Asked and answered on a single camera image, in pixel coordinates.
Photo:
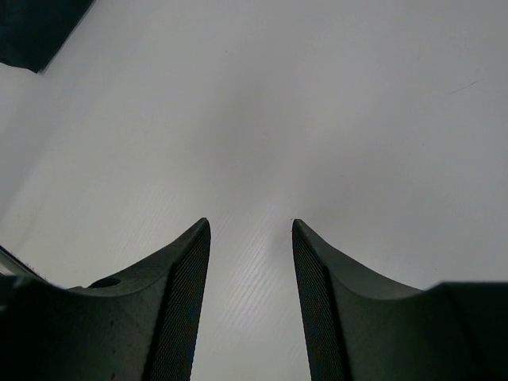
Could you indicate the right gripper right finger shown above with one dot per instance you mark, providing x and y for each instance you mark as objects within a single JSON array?
[{"x": 360, "y": 325}]

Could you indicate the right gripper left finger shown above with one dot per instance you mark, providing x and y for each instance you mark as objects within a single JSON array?
[{"x": 140, "y": 323}]

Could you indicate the navy blue shorts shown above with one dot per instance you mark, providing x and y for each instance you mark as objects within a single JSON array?
[{"x": 33, "y": 31}]

